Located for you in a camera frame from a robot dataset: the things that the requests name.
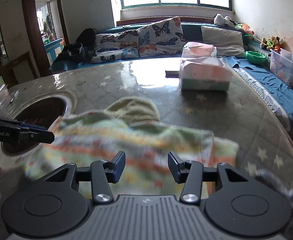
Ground dark wooden display cabinet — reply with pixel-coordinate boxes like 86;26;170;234
0;10;35;95

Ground pink tissue pack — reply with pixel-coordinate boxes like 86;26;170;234
179;57;233;92
182;42;217;58

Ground patterned green children's jacket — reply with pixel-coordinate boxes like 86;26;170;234
23;96;239;196

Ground front pink tissue pack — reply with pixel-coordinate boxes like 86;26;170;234
179;57;233;92

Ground clear plastic storage bin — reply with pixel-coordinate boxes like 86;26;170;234
270;51;293;88

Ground black pen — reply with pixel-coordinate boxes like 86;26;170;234
10;90;19;103

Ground white plush toy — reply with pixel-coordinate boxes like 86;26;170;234
214;14;236;28

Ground blue white cabinet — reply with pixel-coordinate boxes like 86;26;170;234
44;38;64;65

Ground large butterfly pillow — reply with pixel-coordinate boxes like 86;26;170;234
137;17;185;57

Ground small flat grey box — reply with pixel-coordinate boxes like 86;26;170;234
165;70;179;78

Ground blue sofa bench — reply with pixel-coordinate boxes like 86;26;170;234
51;18;293;131

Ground grey plain cushion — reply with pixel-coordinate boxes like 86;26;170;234
201;26;245;58

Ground flat butterfly pillow stack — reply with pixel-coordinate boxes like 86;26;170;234
91;30;139;63

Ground green plastic bowl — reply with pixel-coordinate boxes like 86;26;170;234
245;51;266;65

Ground small plush toys group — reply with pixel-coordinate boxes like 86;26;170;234
260;36;284;53

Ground rear pink tissue pack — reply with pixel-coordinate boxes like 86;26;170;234
182;42;217;58

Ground black clothes pile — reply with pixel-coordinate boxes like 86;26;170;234
54;28;97;63

